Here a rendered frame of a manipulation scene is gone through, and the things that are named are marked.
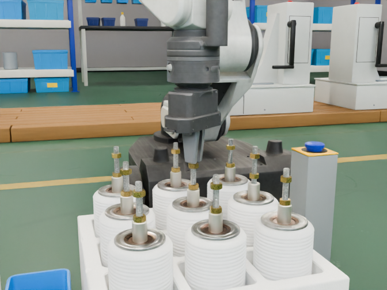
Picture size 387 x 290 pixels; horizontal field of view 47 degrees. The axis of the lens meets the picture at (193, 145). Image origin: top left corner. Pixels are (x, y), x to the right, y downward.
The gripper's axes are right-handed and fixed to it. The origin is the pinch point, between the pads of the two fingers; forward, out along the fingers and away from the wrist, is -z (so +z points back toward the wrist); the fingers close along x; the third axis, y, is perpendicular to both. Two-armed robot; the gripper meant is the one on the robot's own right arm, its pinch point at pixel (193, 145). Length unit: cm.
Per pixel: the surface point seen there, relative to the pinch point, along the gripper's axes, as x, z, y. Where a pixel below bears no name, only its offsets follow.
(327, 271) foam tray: 3.6, -18.1, -23.7
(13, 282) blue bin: -20.9, -25.1, 25.2
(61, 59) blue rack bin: 267, -1, 378
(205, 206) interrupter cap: -0.1, -10.7, -2.6
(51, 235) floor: 11, -36, 58
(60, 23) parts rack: 265, 38, 374
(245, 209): 4.9, -11.6, -7.8
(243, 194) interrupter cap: 9.7, -10.8, -4.6
